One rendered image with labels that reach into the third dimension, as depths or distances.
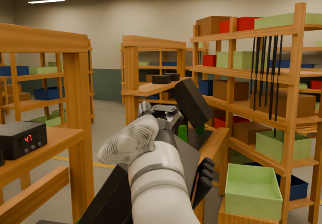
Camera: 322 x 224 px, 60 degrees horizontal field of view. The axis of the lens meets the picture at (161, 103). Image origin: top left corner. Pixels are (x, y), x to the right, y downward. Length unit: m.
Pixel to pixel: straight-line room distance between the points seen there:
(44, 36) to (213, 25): 3.41
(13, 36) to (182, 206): 0.85
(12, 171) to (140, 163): 0.57
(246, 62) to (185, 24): 6.34
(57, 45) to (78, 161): 0.60
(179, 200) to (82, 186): 1.26
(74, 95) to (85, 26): 10.24
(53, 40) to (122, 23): 9.57
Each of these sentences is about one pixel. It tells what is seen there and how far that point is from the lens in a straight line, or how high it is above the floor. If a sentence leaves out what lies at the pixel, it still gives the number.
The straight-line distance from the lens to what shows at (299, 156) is 3.36.
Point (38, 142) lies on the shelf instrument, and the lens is 1.00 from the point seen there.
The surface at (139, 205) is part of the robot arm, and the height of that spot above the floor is 1.68.
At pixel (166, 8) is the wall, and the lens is 10.09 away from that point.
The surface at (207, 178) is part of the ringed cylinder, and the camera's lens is 0.78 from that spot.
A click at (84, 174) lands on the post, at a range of 1.52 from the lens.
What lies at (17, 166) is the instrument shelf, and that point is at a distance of 0.90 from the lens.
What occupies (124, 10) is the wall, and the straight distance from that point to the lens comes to 10.76.
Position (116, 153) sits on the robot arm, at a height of 1.72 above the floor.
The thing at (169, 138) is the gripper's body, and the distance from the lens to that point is 0.40.
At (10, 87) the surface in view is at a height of 0.68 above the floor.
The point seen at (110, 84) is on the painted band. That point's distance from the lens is 11.05.
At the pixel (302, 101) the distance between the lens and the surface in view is 3.21.
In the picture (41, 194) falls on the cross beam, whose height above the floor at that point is 1.24.
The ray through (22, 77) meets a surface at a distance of 5.82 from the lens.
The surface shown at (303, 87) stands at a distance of 8.89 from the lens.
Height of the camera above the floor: 1.85
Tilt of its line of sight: 10 degrees down
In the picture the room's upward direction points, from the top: straight up
